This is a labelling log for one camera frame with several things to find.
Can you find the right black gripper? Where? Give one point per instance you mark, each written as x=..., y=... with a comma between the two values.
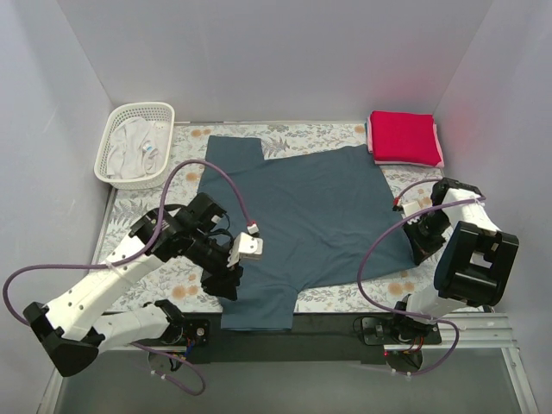
x=421, y=238

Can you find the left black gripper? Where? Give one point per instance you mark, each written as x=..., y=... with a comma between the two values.
x=225, y=273

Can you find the blue grey t shirt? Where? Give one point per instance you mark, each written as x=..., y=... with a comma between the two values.
x=325, y=219

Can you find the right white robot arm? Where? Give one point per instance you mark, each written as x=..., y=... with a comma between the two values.
x=476, y=262

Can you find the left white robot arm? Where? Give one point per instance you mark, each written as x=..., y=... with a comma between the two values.
x=74, y=328

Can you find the floral patterned table mat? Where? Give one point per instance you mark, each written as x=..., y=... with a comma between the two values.
x=179, y=279

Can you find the pink folded t shirt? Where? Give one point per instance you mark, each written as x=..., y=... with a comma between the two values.
x=437, y=142

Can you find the red folded t shirt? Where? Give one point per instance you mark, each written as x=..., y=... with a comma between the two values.
x=405, y=136

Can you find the white plastic laundry basket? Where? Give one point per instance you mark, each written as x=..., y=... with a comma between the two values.
x=151, y=111

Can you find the white t shirt in basket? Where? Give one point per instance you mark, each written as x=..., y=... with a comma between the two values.
x=138, y=148

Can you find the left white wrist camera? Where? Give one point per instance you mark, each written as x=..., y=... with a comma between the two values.
x=245, y=246

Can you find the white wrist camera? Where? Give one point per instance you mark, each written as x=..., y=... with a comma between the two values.
x=413, y=207
x=245, y=246

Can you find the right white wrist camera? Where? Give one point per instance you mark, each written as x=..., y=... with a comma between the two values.
x=413, y=207

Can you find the aluminium frame rail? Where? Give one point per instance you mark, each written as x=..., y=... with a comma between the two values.
x=325, y=364

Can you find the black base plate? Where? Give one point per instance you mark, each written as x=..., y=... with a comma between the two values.
x=364, y=337

